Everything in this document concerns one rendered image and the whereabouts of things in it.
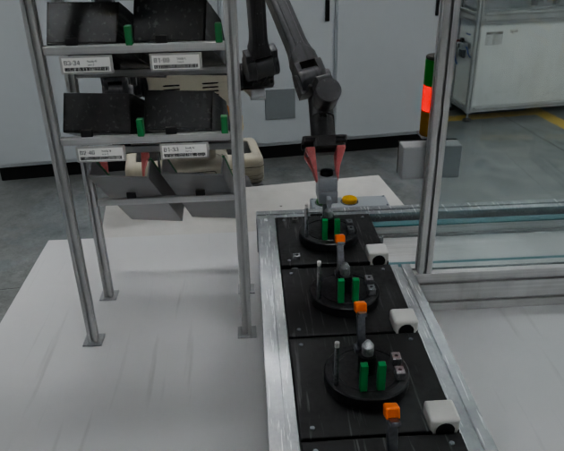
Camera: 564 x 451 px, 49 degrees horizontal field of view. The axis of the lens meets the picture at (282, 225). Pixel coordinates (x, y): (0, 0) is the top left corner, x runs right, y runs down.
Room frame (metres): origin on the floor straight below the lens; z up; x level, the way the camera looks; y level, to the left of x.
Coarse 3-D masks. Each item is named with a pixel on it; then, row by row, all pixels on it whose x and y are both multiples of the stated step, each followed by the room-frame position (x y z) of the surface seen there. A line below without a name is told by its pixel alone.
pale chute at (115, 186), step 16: (96, 176) 1.18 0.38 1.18; (112, 176) 1.17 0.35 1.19; (128, 176) 1.17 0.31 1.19; (144, 176) 1.17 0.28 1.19; (160, 176) 1.24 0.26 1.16; (112, 192) 1.24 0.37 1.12; (144, 192) 1.23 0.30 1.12; (160, 192) 1.23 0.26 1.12; (128, 208) 1.32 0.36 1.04; (144, 208) 1.31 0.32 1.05; (160, 208) 1.30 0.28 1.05; (176, 208) 1.33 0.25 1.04
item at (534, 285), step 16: (384, 224) 1.40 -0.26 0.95; (400, 224) 1.40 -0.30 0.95; (416, 224) 1.40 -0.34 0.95; (384, 240) 1.37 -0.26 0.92; (400, 240) 1.37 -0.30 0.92; (416, 240) 1.37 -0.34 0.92; (400, 256) 1.29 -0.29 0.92; (416, 272) 1.14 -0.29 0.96; (432, 272) 1.14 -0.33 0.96; (448, 272) 1.14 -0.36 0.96; (464, 272) 1.14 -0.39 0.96; (480, 272) 1.14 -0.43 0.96; (496, 272) 1.14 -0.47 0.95; (512, 272) 1.14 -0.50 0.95; (528, 272) 1.15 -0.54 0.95; (544, 272) 1.15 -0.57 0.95; (560, 272) 1.15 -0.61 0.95; (432, 288) 1.14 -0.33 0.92; (448, 288) 1.14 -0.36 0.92; (464, 288) 1.14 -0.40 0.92; (480, 288) 1.14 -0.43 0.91; (496, 288) 1.14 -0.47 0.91; (512, 288) 1.14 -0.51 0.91; (528, 288) 1.15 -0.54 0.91; (544, 288) 1.15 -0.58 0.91; (560, 288) 1.15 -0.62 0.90; (432, 304) 1.14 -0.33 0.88; (448, 304) 1.14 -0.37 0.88; (464, 304) 1.14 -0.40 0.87; (480, 304) 1.14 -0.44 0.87; (496, 304) 1.14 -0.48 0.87; (512, 304) 1.15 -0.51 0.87; (528, 304) 1.15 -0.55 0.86; (544, 304) 1.15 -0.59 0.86
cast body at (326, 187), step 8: (328, 168) 1.31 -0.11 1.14; (320, 176) 1.29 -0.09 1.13; (328, 176) 1.28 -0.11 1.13; (336, 176) 1.28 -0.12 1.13; (320, 184) 1.27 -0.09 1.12; (328, 184) 1.27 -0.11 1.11; (336, 184) 1.27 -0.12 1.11; (320, 192) 1.27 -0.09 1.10; (328, 192) 1.27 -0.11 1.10; (336, 192) 1.27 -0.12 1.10; (320, 200) 1.27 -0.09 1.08; (328, 200) 1.25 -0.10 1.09; (336, 200) 1.27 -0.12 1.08
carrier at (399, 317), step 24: (288, 288) 1.07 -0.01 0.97; (312, 288) 1.04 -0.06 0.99; (336, 288) 1.04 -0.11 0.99; (360, 288) 1.04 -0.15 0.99; (384, 288) 1.06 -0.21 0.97; (288, 312) 0.99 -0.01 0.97; (312, 312) 0.99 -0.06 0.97; (336, 312) 0.97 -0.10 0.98; (384, 312) 0.98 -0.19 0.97; (408, 312) 0.95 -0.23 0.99; (288, 336) 0.92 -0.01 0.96; (312, 336) 0.91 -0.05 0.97
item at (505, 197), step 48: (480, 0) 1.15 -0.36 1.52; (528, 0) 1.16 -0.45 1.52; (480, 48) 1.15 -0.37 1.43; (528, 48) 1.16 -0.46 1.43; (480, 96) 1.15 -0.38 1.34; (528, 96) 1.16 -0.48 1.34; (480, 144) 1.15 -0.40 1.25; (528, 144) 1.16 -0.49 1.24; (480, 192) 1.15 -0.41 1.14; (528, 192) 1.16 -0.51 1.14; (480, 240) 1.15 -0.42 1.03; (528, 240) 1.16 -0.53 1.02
